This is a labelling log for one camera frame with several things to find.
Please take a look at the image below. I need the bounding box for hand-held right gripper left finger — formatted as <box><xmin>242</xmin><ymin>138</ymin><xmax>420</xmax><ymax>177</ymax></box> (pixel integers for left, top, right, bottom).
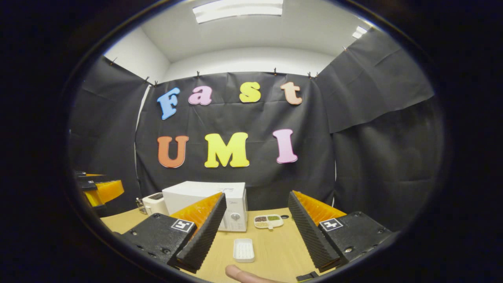
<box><xmin>114</xmin><ymin>192</ymin><xmax>228</xmax><ymax>274</ymax></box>

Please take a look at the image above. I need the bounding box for small white rectangular dish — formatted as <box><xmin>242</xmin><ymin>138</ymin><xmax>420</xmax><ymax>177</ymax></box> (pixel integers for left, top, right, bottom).
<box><xmin>233</xmin><ymin>238</ymin><xmax>255</xmax><ymax>263</ymax></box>

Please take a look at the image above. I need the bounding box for white microwave oven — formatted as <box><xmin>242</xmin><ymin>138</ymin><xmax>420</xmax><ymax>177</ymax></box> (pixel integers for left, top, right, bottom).
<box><xmin>162</xmin><ymin>181</ymin><xmax>248</xmax><ymax>232</ymax></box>

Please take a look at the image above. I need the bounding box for white divided dish of grains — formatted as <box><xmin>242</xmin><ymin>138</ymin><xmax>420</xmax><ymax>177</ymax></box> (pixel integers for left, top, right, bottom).
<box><xmin>253</xmin><ymin>214</ymin><xmax>284</xmax><ymax>230</ymax></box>

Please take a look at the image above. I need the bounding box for white toaster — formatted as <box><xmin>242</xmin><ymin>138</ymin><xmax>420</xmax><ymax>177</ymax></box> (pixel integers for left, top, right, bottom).
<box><xmin>142</xmin><ymin>193</ymin><xmax>169</xmax><ymax>215</ymax></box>

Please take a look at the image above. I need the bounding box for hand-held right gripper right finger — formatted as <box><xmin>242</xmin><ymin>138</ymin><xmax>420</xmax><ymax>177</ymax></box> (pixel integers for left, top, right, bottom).
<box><xmin>288</xmin><ymin>190</ymin><xmax>393</xmax><ymax>273</ymax></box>

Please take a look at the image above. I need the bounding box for black backdrop cloth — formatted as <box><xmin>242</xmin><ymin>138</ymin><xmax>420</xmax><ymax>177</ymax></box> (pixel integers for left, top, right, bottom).
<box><xmin>69</xmin><ymin>28</ymin><xmax>444</xmax><ymax>232</ymax></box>

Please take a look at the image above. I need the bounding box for long ceiling light panel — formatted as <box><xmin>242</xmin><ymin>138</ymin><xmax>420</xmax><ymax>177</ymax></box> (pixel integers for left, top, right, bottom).
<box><xmin>193</xmin><ymin>0</ymin><xmax>283</xmax><ymax>24</ymax></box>

